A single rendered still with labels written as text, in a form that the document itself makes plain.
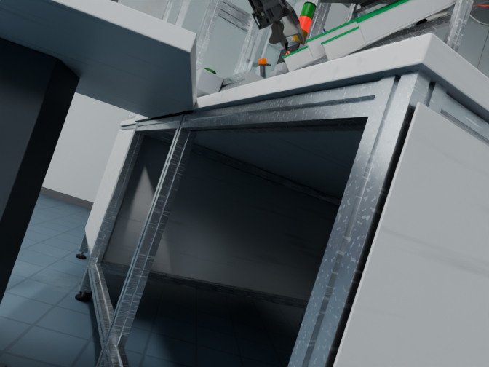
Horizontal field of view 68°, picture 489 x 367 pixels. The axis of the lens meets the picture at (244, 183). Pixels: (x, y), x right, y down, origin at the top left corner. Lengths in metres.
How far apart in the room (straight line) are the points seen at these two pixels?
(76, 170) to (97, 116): 0.61
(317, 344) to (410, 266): 0.12
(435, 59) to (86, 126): 4.05
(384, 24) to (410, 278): 0.48
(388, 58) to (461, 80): 0.07
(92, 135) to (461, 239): 4.02
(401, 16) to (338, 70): 0.33
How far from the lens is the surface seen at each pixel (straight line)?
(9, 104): 0.98
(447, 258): 0.44
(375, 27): 0.73
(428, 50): 0.38
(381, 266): 0.37
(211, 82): 1.04
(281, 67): 1.15
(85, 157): 4.25
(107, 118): 4.24
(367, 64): 0.43
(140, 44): 0.59
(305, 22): 1.46
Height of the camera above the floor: 0.67
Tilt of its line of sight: 2 degrees up
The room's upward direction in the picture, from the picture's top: 18 degrees clockwise
